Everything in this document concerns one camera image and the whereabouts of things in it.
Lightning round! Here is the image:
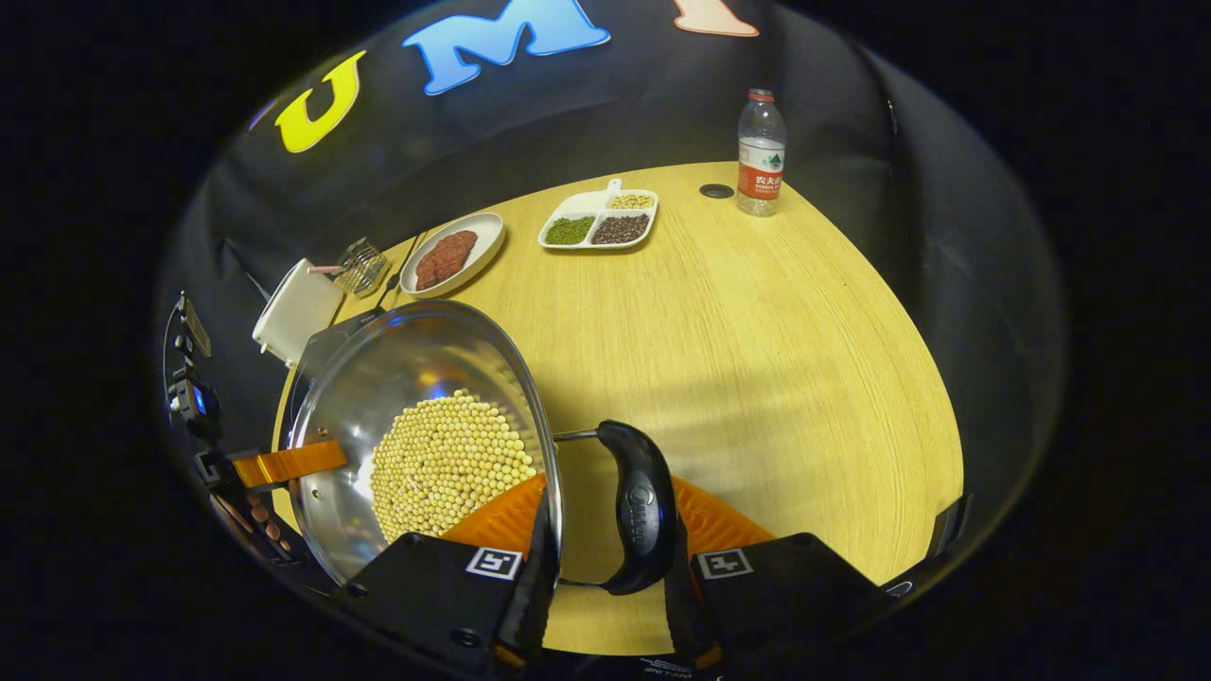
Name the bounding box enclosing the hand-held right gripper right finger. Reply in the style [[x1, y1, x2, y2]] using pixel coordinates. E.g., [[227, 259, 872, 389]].
[[662, 476, 886, 677]]

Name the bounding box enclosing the clear plastic water bottle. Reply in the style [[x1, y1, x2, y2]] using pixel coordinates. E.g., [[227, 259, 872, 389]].
[[737, 89, 787, 218]]

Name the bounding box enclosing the round white plate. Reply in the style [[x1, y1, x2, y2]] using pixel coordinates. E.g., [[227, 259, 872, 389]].
[[399, 212, 506, 300]]

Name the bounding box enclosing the black backdrop cloth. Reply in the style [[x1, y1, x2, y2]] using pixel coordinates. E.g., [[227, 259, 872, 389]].
[[156, 0, 1070, 606]]

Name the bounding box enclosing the stainless steel pot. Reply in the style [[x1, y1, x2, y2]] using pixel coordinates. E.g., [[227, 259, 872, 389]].
[[282, 299, 680, 597]]

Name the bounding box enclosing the white toaster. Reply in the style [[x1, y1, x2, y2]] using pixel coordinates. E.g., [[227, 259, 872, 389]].
[[252, 258, 344, 368]]

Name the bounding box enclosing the large yellow soybean heap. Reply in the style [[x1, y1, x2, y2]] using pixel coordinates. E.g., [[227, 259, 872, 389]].
[[369, 388, 538, 545]]

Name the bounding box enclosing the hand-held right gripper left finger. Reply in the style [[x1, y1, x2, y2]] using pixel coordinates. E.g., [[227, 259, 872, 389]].
[[331, 473, 564, 677]]

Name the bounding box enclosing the black induction cooktop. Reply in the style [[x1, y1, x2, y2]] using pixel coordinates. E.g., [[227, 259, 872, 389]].
[[298, 305, 398, 389]]

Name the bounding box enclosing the white divided plate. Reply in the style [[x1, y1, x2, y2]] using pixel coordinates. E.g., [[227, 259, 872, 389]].
[[538, 178, 659, 252]]

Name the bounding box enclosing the red meat piece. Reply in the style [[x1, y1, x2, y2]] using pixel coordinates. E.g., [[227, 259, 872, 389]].
[[430, 230, 479, 275], [414, 248, 455, 291]]

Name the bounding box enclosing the dark red bean heap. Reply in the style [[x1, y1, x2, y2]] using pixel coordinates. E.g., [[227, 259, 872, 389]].
[[592, 214, 652, 245]]

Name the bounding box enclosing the small wire basket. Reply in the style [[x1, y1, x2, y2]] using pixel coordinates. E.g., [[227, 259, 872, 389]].
[[333, 236, 391, 296]]

